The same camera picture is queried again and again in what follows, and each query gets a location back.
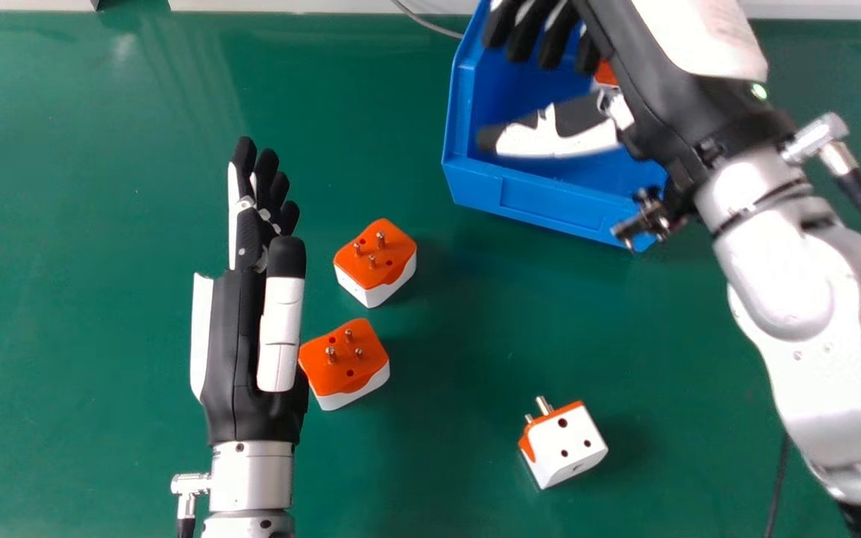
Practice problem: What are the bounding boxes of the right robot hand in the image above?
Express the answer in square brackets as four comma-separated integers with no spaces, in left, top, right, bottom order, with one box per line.
[475,0,797,189]

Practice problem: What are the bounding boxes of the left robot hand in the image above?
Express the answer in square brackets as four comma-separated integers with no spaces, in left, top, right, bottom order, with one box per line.
[190,137,310,447]

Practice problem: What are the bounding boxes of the blue plastic bin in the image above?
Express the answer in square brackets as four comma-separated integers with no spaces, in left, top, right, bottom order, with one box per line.
[442,0,672,253]

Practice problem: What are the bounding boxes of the grey cable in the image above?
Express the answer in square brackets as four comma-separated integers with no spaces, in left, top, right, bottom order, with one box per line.
[390,0,464,40]

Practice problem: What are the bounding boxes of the black cable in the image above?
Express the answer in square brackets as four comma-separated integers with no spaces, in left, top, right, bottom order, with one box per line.
[764,433,791,538]

